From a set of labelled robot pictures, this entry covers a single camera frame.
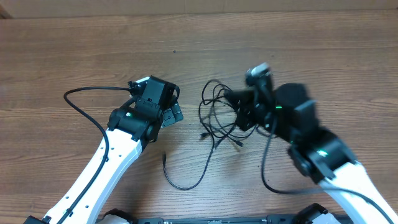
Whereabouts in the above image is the thick black USB cable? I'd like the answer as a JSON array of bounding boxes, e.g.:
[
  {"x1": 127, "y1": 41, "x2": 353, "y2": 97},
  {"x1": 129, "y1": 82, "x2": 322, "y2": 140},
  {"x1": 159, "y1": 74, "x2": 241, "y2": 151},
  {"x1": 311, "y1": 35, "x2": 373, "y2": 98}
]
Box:
[{"x1": 198, "y1": 79, "x2": 259, "y2": 149}]

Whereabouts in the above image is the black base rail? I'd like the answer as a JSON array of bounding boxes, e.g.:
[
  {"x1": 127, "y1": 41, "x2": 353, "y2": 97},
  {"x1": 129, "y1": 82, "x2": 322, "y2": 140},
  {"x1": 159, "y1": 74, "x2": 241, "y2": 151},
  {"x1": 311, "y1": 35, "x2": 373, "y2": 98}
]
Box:
[{"x1": 133, "y1": 214, "x2": 295, "y2": 224}]

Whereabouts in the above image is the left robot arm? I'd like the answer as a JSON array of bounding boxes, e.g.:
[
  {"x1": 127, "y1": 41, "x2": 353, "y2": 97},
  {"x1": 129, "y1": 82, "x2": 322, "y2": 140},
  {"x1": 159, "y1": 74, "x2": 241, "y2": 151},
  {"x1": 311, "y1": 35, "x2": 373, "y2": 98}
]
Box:
[{"x1": 26, "y1": 76, "x2": 183, "y2": 223}]

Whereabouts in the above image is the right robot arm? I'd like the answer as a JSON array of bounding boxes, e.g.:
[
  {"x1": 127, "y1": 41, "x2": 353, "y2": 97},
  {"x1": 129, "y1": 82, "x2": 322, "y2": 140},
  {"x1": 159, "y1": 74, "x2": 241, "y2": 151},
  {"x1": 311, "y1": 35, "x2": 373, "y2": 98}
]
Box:
[{"x1": 224, "y1": 83, "x2": 397, "y2": 223}]

